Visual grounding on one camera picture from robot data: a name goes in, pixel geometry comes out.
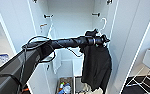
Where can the white drying rack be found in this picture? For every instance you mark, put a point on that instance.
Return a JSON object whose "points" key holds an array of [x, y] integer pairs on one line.
{"points": [[137, 77]]}

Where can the small black door hook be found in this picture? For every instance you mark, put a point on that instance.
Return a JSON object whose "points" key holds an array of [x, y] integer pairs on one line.
{"points": [[34, 1], [109, 1]]}

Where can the small colourful toy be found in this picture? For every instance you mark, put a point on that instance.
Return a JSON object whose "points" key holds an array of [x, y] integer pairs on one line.
{"points": [[61, 86]]}

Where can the orange folding stand frame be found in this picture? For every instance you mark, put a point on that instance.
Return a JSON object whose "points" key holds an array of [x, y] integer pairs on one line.
{"points": [[25, 89]]}

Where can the white wardrobe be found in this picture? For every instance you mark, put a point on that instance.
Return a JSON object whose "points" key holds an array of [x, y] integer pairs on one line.
{"points": [[71, 20]]}

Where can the black garment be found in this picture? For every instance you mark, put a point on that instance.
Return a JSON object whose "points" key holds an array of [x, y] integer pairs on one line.
{"points": [[97, 66]]}

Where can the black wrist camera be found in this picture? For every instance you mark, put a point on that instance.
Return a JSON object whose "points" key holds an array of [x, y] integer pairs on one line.
{"points": [[91, 32]]}

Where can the blue and white wall sign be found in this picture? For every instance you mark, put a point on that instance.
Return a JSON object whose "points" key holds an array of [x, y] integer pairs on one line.
{"points": [[3, 58]]}

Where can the white inner wardrobe shelf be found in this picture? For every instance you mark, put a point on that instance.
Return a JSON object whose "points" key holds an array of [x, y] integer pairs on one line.
{"points": [[77, 68]]}

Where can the white clothes hanger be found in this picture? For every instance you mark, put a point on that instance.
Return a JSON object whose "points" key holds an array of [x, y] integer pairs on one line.
{"points": [[104, 21], [51, 25]]}

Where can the black rail bracket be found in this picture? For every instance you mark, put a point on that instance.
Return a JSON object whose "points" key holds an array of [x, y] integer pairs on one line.
{"points": [[48, 16], [96, 14]]}

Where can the white hanging garment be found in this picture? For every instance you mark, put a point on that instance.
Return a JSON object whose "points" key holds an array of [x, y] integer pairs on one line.
{"points": [[57, 63]]}

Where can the woven storage basket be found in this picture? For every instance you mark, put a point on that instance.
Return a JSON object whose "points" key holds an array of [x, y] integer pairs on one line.
{"points": [[59, 80]]}

